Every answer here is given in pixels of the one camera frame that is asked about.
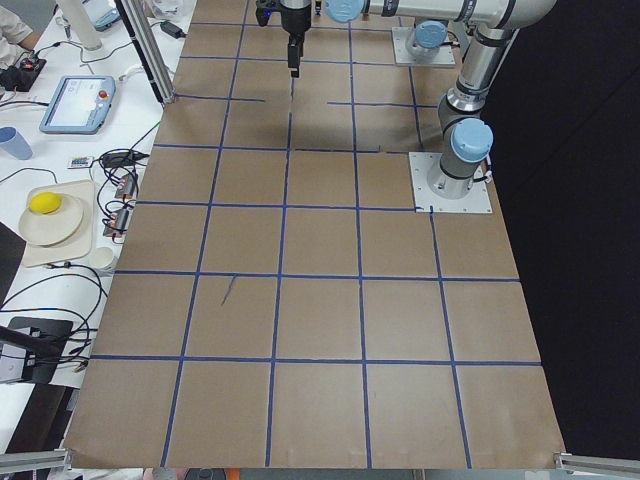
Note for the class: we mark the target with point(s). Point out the white paper cup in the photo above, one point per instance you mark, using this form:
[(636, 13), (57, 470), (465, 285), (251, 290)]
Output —
[(103, 259)]

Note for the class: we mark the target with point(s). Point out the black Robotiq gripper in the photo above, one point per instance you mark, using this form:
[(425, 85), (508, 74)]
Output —
[(294, 21)]

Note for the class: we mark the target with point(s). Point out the white cylinder post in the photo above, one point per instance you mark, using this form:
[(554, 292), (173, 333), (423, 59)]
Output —
[(75, 13)]

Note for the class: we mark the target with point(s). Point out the blue teach pendant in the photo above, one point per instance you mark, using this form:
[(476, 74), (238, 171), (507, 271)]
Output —
[(80, 105)]

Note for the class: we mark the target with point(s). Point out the aluminium frame post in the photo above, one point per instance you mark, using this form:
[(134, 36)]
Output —
[(140, 33)]

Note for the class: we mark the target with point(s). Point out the beige tray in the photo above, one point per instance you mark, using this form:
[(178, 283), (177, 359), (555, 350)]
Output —
[(77, 245)]

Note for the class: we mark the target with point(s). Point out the black monitor stand base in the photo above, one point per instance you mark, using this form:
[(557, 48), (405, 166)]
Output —
[(31, 349)]

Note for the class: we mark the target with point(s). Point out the small remote control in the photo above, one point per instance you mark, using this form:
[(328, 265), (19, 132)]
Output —
[(83, 162)]

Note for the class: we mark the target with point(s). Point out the blue plastic cup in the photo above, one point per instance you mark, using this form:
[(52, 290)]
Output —
[(13, 143)]

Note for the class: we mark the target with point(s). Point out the black power brick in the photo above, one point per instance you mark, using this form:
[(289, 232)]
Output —
[(172, 30)]

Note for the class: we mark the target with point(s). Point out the white round plate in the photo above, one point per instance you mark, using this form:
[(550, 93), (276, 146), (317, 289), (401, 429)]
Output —
[(50, 229)]

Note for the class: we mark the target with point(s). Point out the yellow lemon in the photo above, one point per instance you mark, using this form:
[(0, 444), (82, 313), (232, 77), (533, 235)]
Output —
[(45, 203)]

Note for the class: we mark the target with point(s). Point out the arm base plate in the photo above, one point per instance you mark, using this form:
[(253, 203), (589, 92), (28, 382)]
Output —
[(436, 192), (443, 59)]

